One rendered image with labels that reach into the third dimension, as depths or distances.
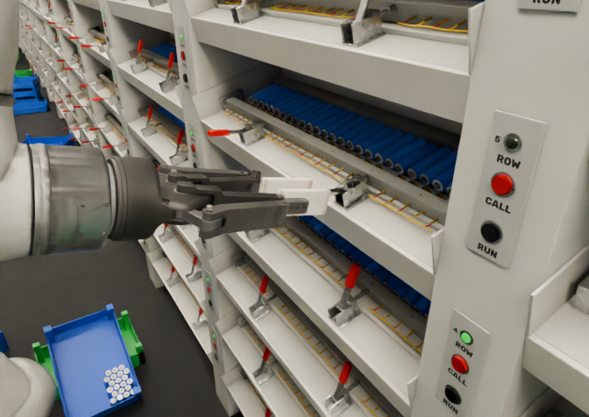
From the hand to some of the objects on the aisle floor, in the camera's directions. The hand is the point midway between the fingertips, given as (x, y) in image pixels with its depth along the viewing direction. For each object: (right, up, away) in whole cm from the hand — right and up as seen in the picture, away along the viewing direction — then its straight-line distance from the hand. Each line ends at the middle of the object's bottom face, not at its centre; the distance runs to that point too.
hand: (294, 196), depth 50 cm
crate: (-62, -53, +86) cm, 119 cm away
